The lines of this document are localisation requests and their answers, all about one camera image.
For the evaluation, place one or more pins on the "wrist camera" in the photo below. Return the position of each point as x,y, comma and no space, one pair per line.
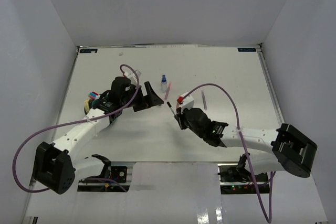
132,76
185,101

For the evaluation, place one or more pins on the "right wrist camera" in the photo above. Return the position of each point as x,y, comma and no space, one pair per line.
185,101

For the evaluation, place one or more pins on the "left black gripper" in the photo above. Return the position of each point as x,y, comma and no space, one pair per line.
145,102

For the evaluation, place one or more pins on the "left blue corner label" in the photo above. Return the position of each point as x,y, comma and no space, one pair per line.
88,51

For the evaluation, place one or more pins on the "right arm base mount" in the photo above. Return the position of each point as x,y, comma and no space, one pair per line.
231,183

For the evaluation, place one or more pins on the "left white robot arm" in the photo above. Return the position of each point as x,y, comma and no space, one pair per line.
55,164

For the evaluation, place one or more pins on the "yellow masking tape roll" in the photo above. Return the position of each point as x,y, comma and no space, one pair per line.
87,105

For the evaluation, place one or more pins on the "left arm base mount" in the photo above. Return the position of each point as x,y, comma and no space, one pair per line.
119,181

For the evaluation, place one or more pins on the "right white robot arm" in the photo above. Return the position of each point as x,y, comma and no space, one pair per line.
283,149

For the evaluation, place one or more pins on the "teal round desk organizer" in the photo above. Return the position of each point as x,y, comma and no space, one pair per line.
100,97

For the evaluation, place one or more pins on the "pink translucent pen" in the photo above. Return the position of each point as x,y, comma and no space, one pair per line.
167,91

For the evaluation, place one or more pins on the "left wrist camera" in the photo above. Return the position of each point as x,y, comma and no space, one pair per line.
132,76

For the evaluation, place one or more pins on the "blue cap spray bottle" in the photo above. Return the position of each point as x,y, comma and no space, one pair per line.
164,83

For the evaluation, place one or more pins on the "black cap marker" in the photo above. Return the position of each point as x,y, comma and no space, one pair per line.
170,107

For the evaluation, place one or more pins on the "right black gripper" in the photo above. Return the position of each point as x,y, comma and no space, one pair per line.
180,117

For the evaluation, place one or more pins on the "right blue corner label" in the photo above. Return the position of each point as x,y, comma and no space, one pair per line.
246,49

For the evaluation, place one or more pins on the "blue corner label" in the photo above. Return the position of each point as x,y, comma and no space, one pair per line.
88,51
246,49

